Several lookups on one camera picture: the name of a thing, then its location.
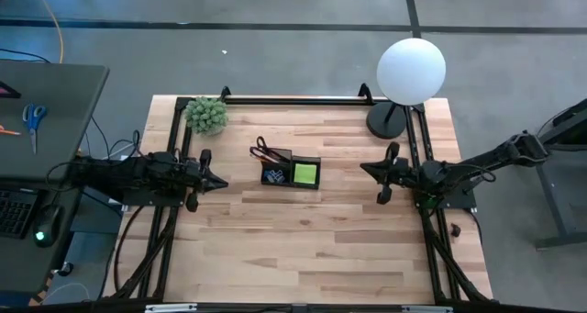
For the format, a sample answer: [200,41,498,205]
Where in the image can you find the white globe table lamp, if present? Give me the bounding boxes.
[365,37,448,140]

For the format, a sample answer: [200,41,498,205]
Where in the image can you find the dark metal cart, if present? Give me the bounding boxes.
[504,96,587,251]

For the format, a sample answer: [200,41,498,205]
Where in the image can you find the black handled scissors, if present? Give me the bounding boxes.
[249,135,293,165]

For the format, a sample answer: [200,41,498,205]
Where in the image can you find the silver metal bracket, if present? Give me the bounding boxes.
[400,304,454,313]
[144,303,199,313]

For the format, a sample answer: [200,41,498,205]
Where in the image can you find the black keyboard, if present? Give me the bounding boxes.
[0,186,40,240]

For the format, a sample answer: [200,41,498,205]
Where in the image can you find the dark tablet red edge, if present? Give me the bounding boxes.
[0,79,22,100]

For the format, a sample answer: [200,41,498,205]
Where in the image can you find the black metal table frame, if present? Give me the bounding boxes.
[101,82,495,306]

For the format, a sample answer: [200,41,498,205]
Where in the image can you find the green sticky note pad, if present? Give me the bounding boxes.
[293,162,319,186]

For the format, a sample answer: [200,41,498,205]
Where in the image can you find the grey side desk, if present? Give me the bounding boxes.
[0,60,112,296]

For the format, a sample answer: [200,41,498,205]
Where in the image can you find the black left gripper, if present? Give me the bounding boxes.
[185,148,230,213]

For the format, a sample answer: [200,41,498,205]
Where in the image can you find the green potted plant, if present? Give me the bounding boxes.
[183,95,230,138]

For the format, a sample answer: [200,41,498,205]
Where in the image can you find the black mesh desk organizer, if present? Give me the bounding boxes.
[260,146,323,191]

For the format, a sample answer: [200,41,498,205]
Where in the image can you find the blue handled scissors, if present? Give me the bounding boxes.
[21,102,49,155]

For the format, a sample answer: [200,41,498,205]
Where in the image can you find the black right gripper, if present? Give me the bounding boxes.
[360,141,416,206]

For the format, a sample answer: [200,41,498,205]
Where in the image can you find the black computer mouse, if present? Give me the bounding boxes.
[31,204,63,249]

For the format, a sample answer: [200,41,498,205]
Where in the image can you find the orange floor cable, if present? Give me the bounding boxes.
[28,0,66,64]

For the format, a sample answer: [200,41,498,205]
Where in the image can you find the dark cable beside table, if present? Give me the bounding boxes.
[112,205,147,293]

